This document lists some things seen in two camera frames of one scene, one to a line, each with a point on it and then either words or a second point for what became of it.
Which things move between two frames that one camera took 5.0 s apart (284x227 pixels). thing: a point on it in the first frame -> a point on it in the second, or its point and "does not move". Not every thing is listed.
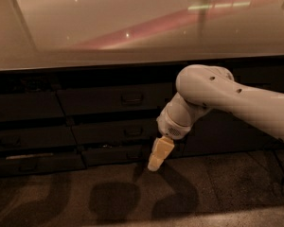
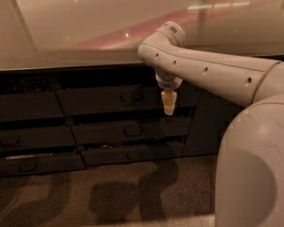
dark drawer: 25,106 does not move
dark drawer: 37,164 does not move
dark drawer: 125,100 does not move
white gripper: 169,127 -> 169,83
